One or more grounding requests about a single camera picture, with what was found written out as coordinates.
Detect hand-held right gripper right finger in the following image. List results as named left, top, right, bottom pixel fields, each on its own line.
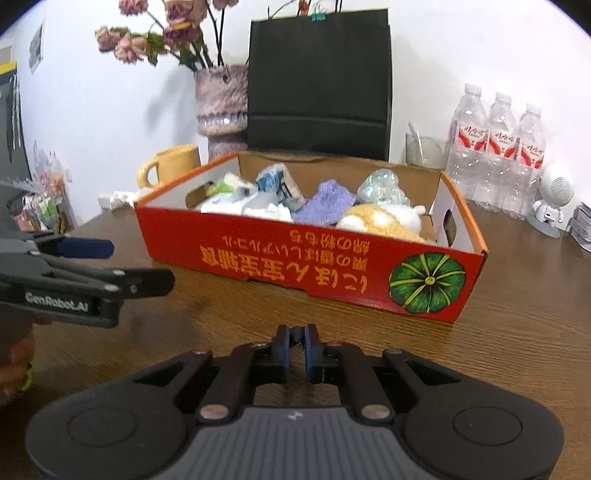
left=302, top=324, right=456, bottom=424

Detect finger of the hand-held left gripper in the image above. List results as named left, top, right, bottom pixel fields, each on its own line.
left=55, top=265, right=175, bottom=299
left=34, top=234, right=115, bottom=260

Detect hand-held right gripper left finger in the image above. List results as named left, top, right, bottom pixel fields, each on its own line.
left=131, top=324, right=293, bottom=424

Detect orange cardboard box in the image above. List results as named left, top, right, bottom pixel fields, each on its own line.
left=134, top=151, right=489, bottom=324

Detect iridescent plastic wrap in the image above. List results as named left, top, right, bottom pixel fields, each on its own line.
left=356, top=168, right=411, bottom=208

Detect person's left hand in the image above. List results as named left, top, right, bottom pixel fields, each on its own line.
left=0, top=337, right=36, bottom=398

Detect crumpled white tissue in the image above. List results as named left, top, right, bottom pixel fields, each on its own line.
left=113, top=187, right=149, bottom=208

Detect clear bag of trinkets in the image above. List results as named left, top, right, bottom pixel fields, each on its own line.
left=21, top=138, right=75, bottom=232

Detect white crumpled cloth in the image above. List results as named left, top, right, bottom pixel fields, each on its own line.
left=201, top=173, right=257, bottom=216

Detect yellow mug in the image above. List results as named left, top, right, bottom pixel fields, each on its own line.
left=137, top=144, right=202, bottom=190

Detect white tissue wad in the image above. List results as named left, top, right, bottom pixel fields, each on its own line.
left=240, top=191, right=294, bottom=223

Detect yellow white plush toy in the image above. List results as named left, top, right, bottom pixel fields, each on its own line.
left=336, top=203, right=428, bottom=243

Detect purple knitted cloth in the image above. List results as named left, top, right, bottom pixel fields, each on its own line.
left=291, top=180, right=357, bottom=227

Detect blue white packet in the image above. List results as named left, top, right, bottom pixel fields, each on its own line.
left=255, top=162, right=308, bottom=211

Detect mottled pink ceramic vase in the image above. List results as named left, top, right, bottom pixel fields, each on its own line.
left=194, top=65, right=250, bottom=160

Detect dried pink flowers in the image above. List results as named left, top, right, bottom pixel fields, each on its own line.
left=95, top=0, right=241, bottom=71

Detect clear glass cup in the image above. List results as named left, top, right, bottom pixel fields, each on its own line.
left=405, top=134, right=450, bottom=169

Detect white spoon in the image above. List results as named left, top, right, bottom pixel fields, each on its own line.
left=408, top=121, right=424, bottom=162

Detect clear water bottle red label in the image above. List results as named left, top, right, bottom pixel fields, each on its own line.
left=508, top=104, right=548, bottom=217
left=447, top=83, right=490, bottom=204
left=480, top=91, right=520, bottom=211

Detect black paper bag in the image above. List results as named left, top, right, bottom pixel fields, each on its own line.
left=247, top=8, right=393, bottom=162

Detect white robot toy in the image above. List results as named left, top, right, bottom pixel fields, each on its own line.
left=529, top=164, right=574, bottom=239

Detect grey stacked objects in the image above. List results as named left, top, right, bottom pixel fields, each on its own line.
left=566, top=202, right=591, bottom=253

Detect wall poster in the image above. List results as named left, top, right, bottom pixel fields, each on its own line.
left=28, top=18, right=48, bottom=75

